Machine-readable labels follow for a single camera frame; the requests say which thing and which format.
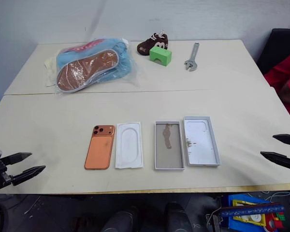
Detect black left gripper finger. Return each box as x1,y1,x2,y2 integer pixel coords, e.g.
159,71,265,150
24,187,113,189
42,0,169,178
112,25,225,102
0,152,33,166
11,165,47,187

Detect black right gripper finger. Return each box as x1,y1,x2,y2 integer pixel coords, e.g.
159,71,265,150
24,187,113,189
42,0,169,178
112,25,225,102
260,151,290,176
272,134,290,147

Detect white phone box lid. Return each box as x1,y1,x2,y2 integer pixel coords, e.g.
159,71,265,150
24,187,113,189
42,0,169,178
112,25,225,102
183,116,222,168

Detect white phone tray insert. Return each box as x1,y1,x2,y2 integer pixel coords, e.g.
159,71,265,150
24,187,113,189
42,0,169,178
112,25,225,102
115,121,145,170

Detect grey phone box base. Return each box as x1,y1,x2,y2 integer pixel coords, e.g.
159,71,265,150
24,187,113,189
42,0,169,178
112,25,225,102
154,120,186,172

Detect blue patterned tube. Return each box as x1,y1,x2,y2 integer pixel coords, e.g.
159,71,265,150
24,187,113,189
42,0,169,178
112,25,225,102
219,203,286,218

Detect person in red shirt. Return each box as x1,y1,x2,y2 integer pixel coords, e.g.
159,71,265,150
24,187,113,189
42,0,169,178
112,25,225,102
263,46,290,117

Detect orange smartphone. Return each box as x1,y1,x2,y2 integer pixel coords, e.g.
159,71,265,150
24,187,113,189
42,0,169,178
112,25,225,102
84,124,116,171

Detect blue plastic bin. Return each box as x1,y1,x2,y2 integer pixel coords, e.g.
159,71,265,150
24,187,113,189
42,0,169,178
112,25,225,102
225,193,290,232

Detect black chair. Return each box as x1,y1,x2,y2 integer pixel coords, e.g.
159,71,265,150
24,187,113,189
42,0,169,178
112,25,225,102
255,28,290,76

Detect dark rounded shape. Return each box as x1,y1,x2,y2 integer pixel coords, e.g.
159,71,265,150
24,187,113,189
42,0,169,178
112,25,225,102
164,202,194,232
100,209,140,232

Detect blue slipper with brown sole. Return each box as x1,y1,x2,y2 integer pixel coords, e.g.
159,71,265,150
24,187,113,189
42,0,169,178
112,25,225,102
56,49,120,93

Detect silver adjustable wrench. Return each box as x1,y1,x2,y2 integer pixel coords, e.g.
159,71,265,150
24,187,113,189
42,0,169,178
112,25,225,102
183,42,201,73

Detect bagged blue slippers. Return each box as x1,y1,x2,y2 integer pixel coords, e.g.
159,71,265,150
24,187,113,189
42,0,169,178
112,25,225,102
44,37,143,97

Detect blue plush slipper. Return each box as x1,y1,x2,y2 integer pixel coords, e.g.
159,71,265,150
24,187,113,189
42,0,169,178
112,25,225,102
57,38,132,81

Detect green arch block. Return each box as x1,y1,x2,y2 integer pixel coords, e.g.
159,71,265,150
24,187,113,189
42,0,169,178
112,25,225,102
149,46,173,67

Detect small brown sneaker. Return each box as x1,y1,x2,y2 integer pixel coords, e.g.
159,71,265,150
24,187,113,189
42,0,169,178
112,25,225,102
136,29,171,57

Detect white cable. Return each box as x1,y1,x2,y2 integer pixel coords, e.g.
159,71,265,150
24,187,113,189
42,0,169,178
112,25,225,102
265,189,290,203

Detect yellow frame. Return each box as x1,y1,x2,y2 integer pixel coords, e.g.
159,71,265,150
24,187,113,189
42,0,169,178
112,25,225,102
232,199,267,227

